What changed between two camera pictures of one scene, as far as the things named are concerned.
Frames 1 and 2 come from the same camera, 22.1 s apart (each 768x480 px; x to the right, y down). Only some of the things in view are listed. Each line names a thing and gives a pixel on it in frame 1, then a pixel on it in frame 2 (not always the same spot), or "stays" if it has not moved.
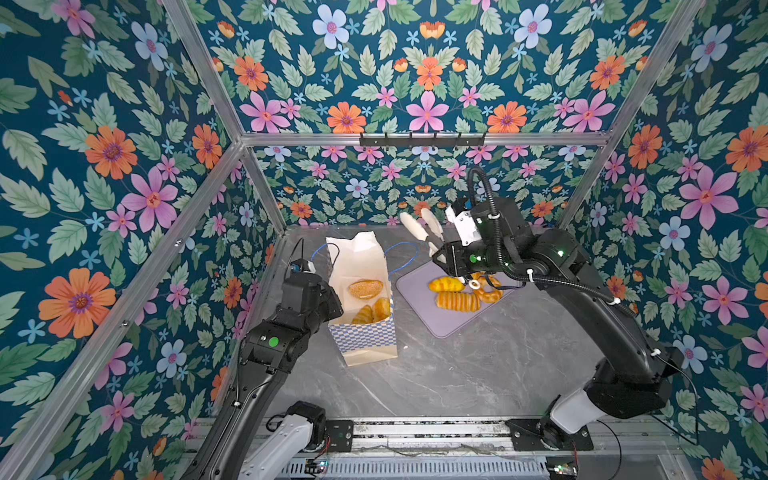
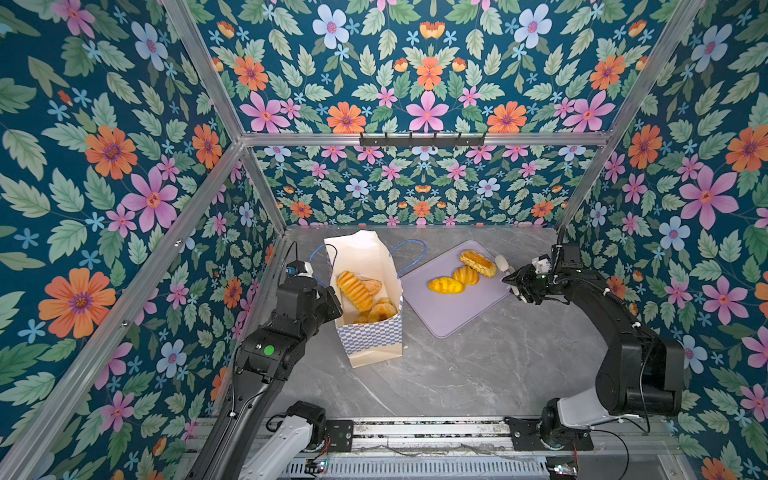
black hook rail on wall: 422,141 stays
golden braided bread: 491,296 to 384,309
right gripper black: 457,248 to 523,281
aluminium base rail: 631,439 stays
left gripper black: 330,294 stays
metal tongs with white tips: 437,245 to 503,265
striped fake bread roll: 381,309 to 466,275
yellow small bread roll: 445,284 stays
